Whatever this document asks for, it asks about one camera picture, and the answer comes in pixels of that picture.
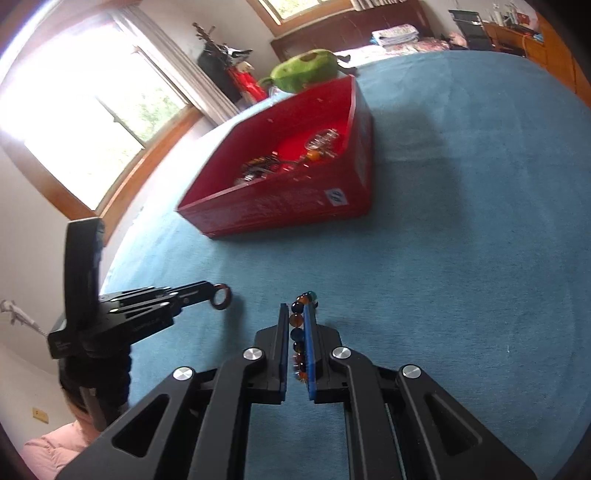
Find coat rack with dark clothes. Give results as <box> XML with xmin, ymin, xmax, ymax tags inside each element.
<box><xmin>191</xmin><ymin>22</ymin><xmax>259</xmax><ymax>104</ymax></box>

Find black beaded necklace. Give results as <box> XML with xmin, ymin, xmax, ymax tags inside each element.
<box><xmin>235</xmin><ymin>156</ymin><xmax>297</xmax><ymax>186</ymax></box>

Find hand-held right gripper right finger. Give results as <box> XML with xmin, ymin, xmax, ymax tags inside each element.
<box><xmin>305</xmin><ymin>307</ymin><xmax>537</xmax><ymax>480</ymax></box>

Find large wooden framed window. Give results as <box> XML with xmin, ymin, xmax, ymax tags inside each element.
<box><xmin>0</xmin><ymin>9</ymin><xmax>205</xmax><ymax>223</ymax></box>

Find dark multicoloured bead bracelet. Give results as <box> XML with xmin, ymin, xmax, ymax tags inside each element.
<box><xmin>288</xmin><ymin>291</ymin><xmax>320</xmax><ymax>384</ymax></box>

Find reddish brown ring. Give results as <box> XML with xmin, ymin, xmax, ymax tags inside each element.
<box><xmin>210</xmin><ymin>284</ymin><xmax>232</xmax><ymax>311</ymax></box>

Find white sheer curtain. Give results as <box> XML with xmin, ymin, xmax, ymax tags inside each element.
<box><xmin>110</xmin><ymin>8</ymin><xmax>242</xmax><ymax>126</ymax></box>

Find black chair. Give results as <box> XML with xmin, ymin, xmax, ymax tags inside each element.
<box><xmin>448</xmin><ymin>9</ymin><xmax>496</xmax><ymax>52</ymax></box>

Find small wooden framed window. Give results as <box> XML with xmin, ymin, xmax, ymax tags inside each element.
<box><xmin>247</xmin><ymin>0</ymin><xmax>362</xmax><ymax>25</ymax></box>

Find red bag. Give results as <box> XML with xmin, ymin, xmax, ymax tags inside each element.
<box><xmin>231</xmin><ymin>65</ymin><xmax>269</xmax><ymax>103</ymax></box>

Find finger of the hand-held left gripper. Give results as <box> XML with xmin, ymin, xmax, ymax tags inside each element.
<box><xmin>102</xmin><ymin>280</ymin><xmax>218</xmax><ymax>320</ymax></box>

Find wooden wardrobe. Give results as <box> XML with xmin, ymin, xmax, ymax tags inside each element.
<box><xmin>526</xmin><ymin>14</ymin><xmax>591</xmax><ymax>108</ymax></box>

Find folded towels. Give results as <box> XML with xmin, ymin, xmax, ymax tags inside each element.
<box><xmin>372</xmin><ymin>23</ymin><xmax>422</xmax><ymax>48</ymax></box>

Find wooden desk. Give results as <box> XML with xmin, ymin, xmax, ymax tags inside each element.
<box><xmin>482</xmin><ymin>21</ymin><xmax>556</xmax><ymax>71</ymax></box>

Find white coiled cord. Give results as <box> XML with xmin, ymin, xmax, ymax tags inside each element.
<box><xmin>0</xmin><ymin>299</ymin><xmax>49</xmax><ymax>340</ymax></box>

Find red plastic box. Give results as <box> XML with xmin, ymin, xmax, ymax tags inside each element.
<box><xmin>175</xmin><ymin>75</ymin><xmax>375</xmax><ymax>240</ymax></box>

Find silver chunky bracelet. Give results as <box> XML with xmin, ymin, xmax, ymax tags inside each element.
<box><xmin>304</xmin><ymin>128</ymin><xmax>343</xmax><ymax>151</ymax></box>

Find pink floral quilt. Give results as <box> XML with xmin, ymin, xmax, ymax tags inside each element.
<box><xmin>406</xmin><ymin>32</ymin><xmax>468</xmax><ymax>55</ymax></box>

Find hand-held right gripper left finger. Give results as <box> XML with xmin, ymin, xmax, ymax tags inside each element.
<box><xmin>58</xmin><ymin>304</ymin><xmax>290</xmax><ymax>480</ymax></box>

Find dark brown headboard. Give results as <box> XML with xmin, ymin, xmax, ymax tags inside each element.
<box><xmin>270</xmin><ymin>0</ymin><xmax>435</xmax><ymax>62</ymax></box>

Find green avocado plush toy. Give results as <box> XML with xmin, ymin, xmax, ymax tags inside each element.
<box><xmin>257</xmin><ymin>48</ymin><xmax>359</xmax><ymax>94</ymax></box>

